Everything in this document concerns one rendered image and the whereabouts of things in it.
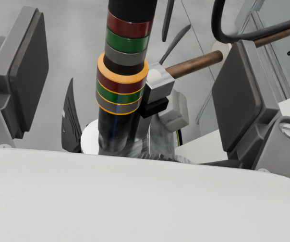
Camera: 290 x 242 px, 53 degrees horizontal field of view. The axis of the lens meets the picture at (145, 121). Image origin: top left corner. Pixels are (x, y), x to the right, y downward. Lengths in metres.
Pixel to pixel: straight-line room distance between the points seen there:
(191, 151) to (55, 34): 2.35
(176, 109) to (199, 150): 0.13
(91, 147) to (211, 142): 0.48
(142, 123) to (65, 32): 2.71
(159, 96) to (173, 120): 0.53
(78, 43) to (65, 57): 0.24
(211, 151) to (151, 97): 0.49
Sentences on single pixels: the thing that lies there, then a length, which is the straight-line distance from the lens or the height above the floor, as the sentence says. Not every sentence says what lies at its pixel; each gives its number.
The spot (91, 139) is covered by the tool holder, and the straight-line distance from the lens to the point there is 0.33.
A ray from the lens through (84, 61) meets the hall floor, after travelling 2.67.
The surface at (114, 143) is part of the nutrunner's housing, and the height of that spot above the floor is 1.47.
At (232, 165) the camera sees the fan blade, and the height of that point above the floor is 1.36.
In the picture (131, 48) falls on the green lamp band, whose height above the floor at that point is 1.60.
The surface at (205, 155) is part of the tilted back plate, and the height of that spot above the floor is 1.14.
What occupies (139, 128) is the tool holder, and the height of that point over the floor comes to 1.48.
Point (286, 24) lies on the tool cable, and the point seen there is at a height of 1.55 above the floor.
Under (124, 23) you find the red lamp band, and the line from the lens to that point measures 0.21.
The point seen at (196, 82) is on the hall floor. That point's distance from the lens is 2.71.
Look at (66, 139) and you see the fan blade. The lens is 0.88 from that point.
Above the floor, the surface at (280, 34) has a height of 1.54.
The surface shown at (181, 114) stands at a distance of 0.80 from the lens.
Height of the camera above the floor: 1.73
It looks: 50 degrees down
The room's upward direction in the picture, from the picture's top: 15 degrees clockwise
